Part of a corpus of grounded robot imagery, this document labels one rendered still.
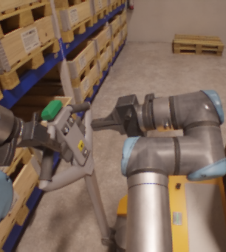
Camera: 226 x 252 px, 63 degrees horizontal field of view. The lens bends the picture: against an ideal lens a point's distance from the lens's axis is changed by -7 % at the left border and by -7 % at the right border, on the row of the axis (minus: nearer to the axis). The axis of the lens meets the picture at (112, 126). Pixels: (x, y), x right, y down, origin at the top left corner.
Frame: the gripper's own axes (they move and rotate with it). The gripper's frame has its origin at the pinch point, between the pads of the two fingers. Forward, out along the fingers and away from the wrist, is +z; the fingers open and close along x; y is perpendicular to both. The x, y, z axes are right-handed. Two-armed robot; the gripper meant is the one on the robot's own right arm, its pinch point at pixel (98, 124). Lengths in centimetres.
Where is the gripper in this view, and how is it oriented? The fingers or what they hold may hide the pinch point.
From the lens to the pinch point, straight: 59.8
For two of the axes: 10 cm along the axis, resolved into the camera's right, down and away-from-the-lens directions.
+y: -2.2, 6.4, -7.4
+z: -9.1, 1.3, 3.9
